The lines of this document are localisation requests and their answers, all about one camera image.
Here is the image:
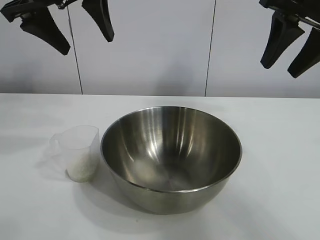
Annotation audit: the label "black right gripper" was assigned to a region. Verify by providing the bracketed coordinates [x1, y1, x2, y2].
[259, 0, 320, 79]

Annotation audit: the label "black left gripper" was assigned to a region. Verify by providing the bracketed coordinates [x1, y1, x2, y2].
[0, 0, 115, 56]

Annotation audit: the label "clear plastic measuring cup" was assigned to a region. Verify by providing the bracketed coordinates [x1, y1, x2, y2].
[51, 125, 101, 183]

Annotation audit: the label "white rice grains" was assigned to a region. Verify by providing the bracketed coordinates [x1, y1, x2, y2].
[66, 152, 95, 183]

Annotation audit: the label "stainless steel mixing bowl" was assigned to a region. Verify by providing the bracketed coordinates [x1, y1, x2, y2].
[99, 106, 243, 215]

